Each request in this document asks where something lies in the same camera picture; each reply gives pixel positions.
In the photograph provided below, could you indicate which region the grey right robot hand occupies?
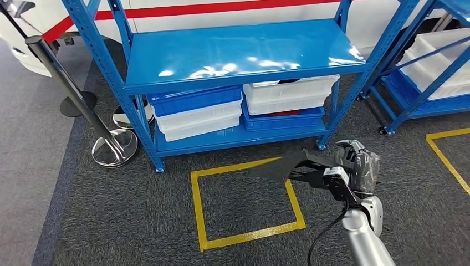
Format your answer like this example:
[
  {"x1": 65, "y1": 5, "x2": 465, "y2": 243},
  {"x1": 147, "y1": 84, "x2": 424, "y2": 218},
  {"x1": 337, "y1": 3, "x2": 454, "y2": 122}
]
[{"x1": 335, "y1": 139, "x2": 381, "y2": 196}]

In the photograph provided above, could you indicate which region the black plastic plate holder part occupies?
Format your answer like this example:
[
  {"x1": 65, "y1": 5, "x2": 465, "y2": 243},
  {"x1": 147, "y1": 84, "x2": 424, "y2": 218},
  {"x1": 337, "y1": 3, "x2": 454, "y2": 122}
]
[{"x1": 248, "y1": 149, "x2": 354, "y2": 192}]

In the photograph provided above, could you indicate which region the red part in bin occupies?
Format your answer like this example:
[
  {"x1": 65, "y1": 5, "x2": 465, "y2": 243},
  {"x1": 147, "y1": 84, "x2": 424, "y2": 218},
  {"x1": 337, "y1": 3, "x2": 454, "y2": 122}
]
[{"x1": 269, "y1": 110, "x2": 306, "y2": 118}]

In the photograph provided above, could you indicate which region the blue metal shelf rack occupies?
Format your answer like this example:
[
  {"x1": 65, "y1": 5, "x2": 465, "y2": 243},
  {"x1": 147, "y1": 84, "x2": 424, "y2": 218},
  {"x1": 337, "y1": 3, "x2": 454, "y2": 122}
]
[{"x1": 62, "y1": 0, "x2": 422, "y2": 173}]

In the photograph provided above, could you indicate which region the blue metal rack with casters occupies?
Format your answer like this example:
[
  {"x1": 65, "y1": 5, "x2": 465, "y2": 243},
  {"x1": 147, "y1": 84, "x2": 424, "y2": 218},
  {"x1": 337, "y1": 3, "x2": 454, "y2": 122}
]
[{"x1": 356, "y1": 0, "x2": 470, "y2": 136}]

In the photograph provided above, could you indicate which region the white plastic bin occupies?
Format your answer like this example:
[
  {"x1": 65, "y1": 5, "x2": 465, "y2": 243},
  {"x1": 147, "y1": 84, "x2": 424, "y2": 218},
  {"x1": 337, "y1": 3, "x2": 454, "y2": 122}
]
[
  {"x1": 153, "y1": 96, "x2": 244, "y2": 143},
  {"x1": 243, "y1": 75, "x2": 341, "y2": 116}
]

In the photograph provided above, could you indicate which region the yellow floor tape square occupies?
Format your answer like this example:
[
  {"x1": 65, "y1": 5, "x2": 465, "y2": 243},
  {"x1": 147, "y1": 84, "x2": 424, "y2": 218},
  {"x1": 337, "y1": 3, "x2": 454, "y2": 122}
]
[{"x1": 190, "y1": 156, "x2": 307, "y2": 253}]

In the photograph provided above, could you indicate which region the red barrier belt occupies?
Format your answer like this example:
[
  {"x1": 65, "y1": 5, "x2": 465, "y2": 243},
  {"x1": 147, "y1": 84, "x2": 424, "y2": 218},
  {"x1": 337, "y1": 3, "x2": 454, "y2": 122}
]
[{"x1": 42, "y1": 0, "x2": 354, "y2": 45}]

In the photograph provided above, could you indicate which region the black stanchion with black base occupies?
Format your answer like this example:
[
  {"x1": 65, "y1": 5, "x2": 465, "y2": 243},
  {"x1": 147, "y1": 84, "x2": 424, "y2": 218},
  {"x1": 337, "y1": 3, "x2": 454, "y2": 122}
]
[{"x1": 0, "y1": 0, "x2": 99, "y2": 118}]

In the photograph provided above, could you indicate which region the white car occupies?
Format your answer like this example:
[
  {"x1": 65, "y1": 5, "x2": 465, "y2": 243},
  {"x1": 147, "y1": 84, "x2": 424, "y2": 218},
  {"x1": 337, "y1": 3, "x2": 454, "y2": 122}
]
[{"x1": 0, "y1": 0, "x2": 447, "y2": 79}]

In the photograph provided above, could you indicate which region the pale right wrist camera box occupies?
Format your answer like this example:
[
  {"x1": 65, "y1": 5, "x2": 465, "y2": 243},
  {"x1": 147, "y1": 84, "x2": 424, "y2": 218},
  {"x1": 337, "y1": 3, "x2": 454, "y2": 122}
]
[{"x1": 322, "y1": 167, "x2": 350, "y2": 185}]

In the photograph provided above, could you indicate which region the black camera cable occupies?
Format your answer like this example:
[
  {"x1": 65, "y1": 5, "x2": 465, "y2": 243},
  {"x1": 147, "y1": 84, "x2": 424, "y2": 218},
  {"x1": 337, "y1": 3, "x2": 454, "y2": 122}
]
[{"x1": 306, "y1": 207, "x2": 350, "y2": 266}]

